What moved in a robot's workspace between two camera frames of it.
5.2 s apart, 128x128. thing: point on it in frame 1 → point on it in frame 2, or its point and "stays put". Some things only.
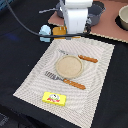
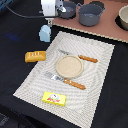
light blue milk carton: (46, 31) stays put
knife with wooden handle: (94, 60) stays put
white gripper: (76, 14) → (52, 8)
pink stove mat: (107, 25) stays put
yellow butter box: (54, 98) stays put
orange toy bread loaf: (59, 30) → (35, 56)
